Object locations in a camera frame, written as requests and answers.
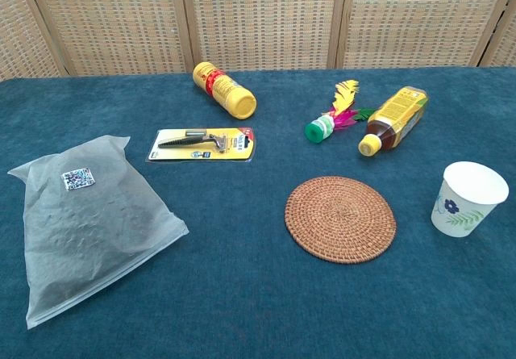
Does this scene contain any white paper cup blue flower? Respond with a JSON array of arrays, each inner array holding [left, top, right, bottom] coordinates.
[[430, 161, 510, 239]]

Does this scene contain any frosted plastic zip bag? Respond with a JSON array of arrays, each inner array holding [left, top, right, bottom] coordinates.
[[6, 134, 190, 331]]

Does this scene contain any amber tea bottle yellow cap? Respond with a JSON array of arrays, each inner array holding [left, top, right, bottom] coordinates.
[[357, 86, 431, 157]]

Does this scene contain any razor in yellow blister pack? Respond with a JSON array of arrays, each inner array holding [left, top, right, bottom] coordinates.
[[145, 127, 257, 163]]

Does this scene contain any brown woven rattan coaster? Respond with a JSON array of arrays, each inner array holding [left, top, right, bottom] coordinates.
[[284, 175, 397, 265]]

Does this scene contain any yellow cylindrical canister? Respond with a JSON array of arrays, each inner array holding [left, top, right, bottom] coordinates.
[[192, 61, 258, 121]]

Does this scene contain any woven rattan folding screen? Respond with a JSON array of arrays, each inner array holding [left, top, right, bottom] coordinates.
[[0, 0, 516, 82]]

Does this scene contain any feather shuttlecock green base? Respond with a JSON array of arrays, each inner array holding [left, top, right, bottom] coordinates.
[[303, 78, 374, 144]]

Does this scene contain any blue table cloth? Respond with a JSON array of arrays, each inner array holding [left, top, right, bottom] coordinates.
[[0, 65, 516, 359]]

